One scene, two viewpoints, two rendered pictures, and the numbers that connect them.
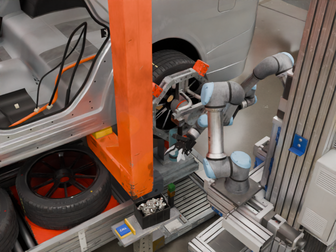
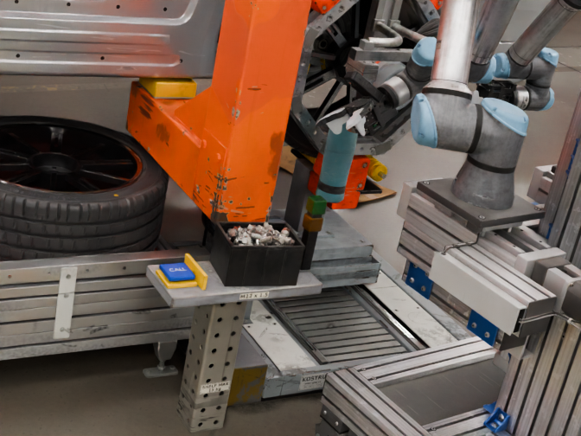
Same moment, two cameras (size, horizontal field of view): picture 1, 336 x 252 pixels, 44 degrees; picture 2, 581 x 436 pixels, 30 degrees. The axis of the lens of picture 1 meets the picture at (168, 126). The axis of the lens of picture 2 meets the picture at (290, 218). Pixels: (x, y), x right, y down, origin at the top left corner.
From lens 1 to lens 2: 1.12 m
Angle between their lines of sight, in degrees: 14
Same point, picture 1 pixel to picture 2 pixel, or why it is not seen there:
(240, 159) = (503, 108)
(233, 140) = not seen: hidden behind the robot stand
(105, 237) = (120, 325)
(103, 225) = (125, 283)
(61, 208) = (35, 203)
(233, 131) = not seen: hidden behind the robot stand
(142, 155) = (264, 99)
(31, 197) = not seen: outside the picture
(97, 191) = (130, 198)
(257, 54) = (558, 144)
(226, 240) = (425, 394)
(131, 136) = (252, 28)
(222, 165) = (459, 111)
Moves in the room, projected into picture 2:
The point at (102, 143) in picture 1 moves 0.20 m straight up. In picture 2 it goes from (168, 106) to (177, 41)
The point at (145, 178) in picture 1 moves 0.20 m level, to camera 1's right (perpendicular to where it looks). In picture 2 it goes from (258, 175) to (332, 191)
